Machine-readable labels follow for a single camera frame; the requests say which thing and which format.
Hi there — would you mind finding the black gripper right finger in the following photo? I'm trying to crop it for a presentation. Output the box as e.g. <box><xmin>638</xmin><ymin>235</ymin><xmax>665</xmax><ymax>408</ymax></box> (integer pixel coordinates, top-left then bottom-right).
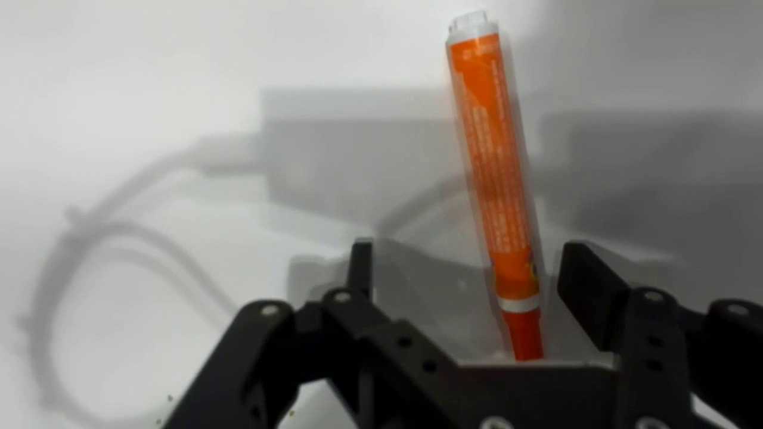
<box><xmin>557</xmin><ymin>240</ymin><xmax>630</xmax><ymax>351</ymax></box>

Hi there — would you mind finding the orange marker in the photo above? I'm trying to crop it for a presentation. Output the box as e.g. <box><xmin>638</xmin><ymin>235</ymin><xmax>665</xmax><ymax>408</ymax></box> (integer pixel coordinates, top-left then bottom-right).
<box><xmin>446</xmin><ymin>11</ymin><xmax>544</xmax><ymax>359</ymax></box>

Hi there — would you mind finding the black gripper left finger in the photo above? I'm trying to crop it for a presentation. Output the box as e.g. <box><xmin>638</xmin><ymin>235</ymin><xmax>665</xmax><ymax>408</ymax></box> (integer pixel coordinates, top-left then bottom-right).
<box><xmin>346</xmin><ymin>240</ymin><xmax>375</xmax><ymax>298</ymax></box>

